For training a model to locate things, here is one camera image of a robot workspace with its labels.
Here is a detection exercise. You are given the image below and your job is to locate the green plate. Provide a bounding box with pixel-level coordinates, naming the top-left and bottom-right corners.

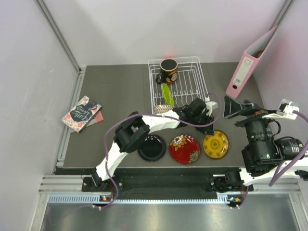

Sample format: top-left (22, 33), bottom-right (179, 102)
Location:
top-left (162, 83), bottom-right (175, 106)

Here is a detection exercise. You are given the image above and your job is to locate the white cable duct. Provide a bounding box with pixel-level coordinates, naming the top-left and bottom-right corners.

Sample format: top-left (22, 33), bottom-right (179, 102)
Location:
top-left (48, 194), bottom-right (230, 204)

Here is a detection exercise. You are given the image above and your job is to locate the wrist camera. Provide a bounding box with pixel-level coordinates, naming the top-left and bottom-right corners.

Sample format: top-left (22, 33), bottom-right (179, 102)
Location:
top-left (277, 99), bottom-right (299, 120)
top-left (205, 101), bottom-right (218, 116)

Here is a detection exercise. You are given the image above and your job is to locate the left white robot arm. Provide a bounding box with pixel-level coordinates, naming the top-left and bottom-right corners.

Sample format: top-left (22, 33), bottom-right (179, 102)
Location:
top-left (91, 98), bottom-right (218, 191)

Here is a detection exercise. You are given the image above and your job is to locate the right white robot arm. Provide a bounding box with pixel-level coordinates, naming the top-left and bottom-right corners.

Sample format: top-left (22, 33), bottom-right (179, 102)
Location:
top-left (224, 96), bottom-right (308, 191)

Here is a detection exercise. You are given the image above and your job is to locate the white wire dish rack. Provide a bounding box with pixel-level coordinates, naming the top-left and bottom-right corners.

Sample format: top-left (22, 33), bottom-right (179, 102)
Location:
top-left (148, 56), bottom-right (210, 112)

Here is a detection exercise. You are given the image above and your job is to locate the pink ring binder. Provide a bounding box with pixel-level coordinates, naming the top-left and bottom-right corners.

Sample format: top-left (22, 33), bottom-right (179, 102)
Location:
top-left (226, 26), bottom-right (278, 98)

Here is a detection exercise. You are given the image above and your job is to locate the black plate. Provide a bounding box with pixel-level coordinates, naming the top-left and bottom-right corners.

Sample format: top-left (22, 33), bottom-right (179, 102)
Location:
top-left (137, 135), bottom-right (167, 162)

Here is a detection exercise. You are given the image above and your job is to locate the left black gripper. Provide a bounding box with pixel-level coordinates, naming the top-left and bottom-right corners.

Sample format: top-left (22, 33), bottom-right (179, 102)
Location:
top-left (190, 111), bottom-right (214, 136)

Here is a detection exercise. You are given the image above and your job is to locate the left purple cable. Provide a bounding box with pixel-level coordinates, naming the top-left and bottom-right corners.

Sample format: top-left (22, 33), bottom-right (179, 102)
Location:
top-left (103, 92), bottom-right (222, 207)

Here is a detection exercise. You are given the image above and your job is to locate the red book underneath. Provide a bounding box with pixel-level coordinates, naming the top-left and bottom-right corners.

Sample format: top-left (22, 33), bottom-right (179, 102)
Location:
top-left (86, 111), bottom-right (103, 127)

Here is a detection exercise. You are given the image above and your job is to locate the yellow brown plate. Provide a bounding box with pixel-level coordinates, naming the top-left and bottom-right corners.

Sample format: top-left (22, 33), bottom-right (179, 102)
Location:
top-left (202, 130), bottom-right (230, 160)

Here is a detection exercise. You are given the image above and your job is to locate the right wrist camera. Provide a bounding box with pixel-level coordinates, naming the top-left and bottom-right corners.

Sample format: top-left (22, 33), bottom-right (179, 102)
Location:
top-left (277, 99), bottom-right (299, 120)

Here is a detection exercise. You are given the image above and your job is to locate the patterned ceramic bowl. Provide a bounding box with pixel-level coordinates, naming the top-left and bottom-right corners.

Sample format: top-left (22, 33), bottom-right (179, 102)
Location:
top-left (154, 104), bottom-right (174, 114)

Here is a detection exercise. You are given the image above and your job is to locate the floral cover book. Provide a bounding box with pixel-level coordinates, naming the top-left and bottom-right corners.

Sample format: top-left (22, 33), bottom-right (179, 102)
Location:
top-left (61, 96), bottom-right (102, 133)

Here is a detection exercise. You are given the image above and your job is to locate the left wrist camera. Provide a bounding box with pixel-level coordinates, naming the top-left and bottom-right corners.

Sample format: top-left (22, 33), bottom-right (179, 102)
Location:
top-left (205, 101), bottom-right (218, 116)

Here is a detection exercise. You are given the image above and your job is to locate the red floral plate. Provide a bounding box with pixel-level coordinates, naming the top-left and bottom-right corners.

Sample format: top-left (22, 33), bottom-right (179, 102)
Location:
top-left (169, 135), bottom-right (201, 165)

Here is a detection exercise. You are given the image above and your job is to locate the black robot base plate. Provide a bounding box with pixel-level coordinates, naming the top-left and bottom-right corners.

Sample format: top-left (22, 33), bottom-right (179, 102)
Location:
top-left (81, 167), bottom-right (244, 197)

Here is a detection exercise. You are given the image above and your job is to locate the black floral mug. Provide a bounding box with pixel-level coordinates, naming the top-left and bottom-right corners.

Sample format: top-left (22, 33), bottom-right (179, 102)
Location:
top-left (155, 58), bottom-right (178, 84)

